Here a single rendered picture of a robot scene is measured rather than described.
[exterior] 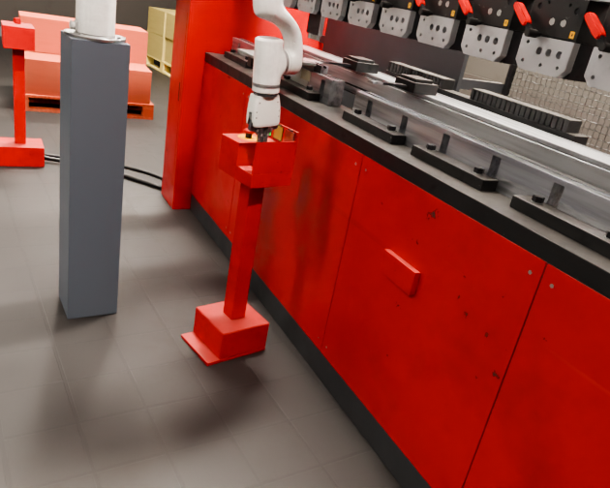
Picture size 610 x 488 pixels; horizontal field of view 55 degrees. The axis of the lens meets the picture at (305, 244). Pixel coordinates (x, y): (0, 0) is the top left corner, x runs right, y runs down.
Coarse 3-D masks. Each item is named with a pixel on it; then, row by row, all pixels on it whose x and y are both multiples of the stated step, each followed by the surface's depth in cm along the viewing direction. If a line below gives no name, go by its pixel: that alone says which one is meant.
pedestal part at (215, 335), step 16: (208, 320) 211; (224, 320) 212; (240, 320) 214; (256, 320) 216; (192, 336) 219; (208, 336) 213; (224, 336) 205; (240, 336) 210; (256, 336) 215; (208, 352) 211; (224, 352) 208; (240, 352) 213
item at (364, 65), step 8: (352, 56) 245; (336, 64) 240; (344, 64) 242; (352, 64) 242; (360, 64) 240; (368, 64) 242; (376, 64) 244; (360, 72) 242; (368, 72) 243; (376, 72) 245
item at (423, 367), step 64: (192, 192) 330; (320, 192) 203; (384, 192) 171; (256, 256) 255; (320, 256) 205; (448, 256) 148; (512, 256) 130; (320, 320) 207; (384, 320) 173; (448, 320) 149; (512, 320) 131; (576, 320) 117; (384, 384) 175; (448, 384) 150; (512, 384) 132; (576, 384) 117; (384, 448) 177; (448, 448) 151; (512, 448) 132; (576, 448) 118
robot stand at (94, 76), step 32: (64, 64) 189; (96, 64) 184; (128, 64) 189; (64, 96) 193; (96, 96) 188; (64, 128) 197; (96, 128) 192; (64, 160) 201; (96, 160) 197; (64, 192) 205; (96, 192) 202; (64, 224) 209; (96, 224) 207; (64, 256) 214; (96, 256) 212; (64, 288) 218; (96, 288) 217
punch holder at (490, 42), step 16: (480, 0) 150; (496, 0) 145; (512, 0) 141; (528, 0) 141; (480, 16) 150; (496, 16) 145; (512, 16) 141; (464, 32) 155; (480, 32) 150; (496, 32) 145; (512, 32) 143; (464, 48) 155; (480, 48) 150; (496, 48) 145; (512, 48) 146; (512, 64) 148
